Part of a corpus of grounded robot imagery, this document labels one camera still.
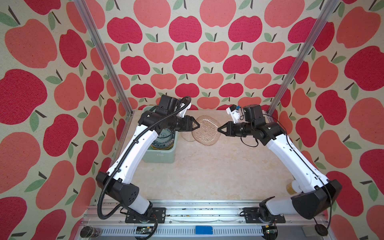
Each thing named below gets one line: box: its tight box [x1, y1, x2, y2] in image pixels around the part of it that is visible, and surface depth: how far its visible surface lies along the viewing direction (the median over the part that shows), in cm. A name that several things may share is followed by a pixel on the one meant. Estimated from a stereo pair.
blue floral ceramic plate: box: [151, 128, 175, 149], surface depth 100 cm
